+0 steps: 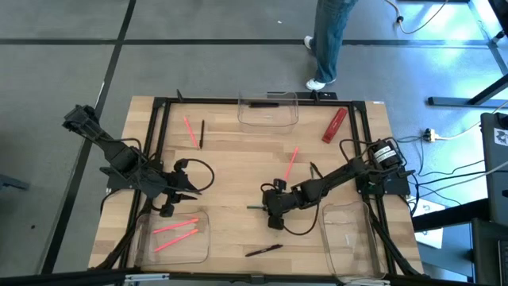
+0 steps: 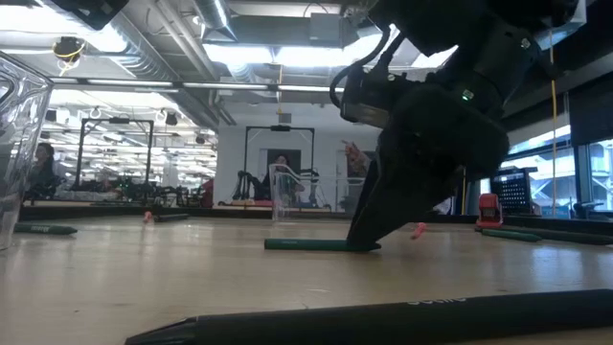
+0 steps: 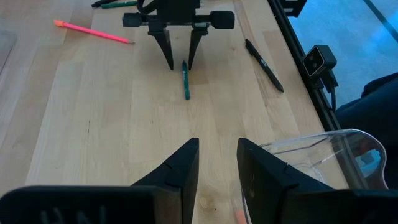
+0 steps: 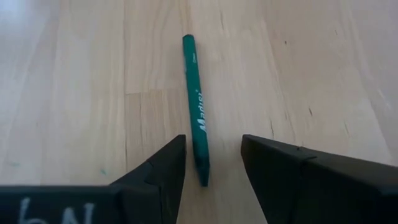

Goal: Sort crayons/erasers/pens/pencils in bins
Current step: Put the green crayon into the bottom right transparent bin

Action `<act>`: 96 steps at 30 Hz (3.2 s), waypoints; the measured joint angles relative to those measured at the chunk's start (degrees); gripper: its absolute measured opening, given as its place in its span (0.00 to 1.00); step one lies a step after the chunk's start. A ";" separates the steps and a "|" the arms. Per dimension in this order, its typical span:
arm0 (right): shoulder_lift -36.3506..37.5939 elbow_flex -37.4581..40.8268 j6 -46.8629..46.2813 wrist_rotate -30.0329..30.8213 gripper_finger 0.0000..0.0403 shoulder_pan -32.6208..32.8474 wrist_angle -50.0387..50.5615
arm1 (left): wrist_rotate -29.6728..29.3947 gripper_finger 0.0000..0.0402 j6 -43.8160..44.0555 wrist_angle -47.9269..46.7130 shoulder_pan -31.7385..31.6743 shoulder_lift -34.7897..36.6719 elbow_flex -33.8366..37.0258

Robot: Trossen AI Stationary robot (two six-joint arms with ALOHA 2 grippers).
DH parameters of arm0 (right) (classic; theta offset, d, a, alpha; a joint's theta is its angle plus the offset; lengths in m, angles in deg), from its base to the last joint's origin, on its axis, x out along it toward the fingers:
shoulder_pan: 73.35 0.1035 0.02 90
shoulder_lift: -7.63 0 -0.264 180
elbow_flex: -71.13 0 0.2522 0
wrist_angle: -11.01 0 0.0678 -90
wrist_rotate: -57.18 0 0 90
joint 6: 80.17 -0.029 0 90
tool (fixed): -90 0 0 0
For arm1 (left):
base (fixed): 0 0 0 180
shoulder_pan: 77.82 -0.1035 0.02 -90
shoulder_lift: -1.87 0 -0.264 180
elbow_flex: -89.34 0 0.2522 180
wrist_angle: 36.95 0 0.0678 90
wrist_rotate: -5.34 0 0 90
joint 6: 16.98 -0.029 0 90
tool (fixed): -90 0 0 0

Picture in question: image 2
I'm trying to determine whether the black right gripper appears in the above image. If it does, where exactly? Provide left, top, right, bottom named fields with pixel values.
left=346, top=87, right=511, bottom=252

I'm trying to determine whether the dark green crayon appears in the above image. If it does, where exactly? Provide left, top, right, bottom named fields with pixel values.
left=480, top=228, right=543, bottom=243
left=263, top=238, right=383, bottom=253
left=12, top=221, right=79, bottom=237

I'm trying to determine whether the black pen with print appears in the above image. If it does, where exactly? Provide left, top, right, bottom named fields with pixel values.
left=124, top=287, right=613, bottom=345

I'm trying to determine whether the red rectangular box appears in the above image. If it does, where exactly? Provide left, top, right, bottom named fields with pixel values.
left=475, top=193, right=505, bottom=230

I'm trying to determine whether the black perforated cart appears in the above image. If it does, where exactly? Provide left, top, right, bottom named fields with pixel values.
left=489, top=166, right=538, bottom=216

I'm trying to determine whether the clear plastic bin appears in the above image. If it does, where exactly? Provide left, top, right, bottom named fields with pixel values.
left=267, top=162, right=370, bottom=222
left=0, top=50, right=55, bottom=252

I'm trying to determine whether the person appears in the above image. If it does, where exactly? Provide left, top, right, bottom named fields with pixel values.
left=26, top=142, right=66, bottom=201
left=261, top=153, right=294, bottom=201

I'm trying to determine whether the grey ceiling box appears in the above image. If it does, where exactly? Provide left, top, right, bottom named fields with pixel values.
left=308, top=12, right=345, bottom=48

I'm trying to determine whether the black chair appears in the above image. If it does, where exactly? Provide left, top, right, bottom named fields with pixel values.
left=572, top=199, right=605, bottom=221

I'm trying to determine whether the long ceiling light tube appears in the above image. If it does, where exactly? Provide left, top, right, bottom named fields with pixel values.
left=50, top=76, right=346, bottom=95

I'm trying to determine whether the ceiling dome fixture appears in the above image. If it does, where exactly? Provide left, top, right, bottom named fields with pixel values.
left=51, top=35, right=88, bottom=66

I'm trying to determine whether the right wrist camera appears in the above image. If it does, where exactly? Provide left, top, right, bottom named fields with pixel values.
left=338, top=61, right=416, bottom=129

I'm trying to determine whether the yellow hanging cable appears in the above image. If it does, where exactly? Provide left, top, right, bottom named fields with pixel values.
left=547, top=28, right=560, bottom=217

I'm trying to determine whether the silver ceiling duct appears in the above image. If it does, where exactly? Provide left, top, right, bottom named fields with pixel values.
left=191, top=0, right=240, bottom=44

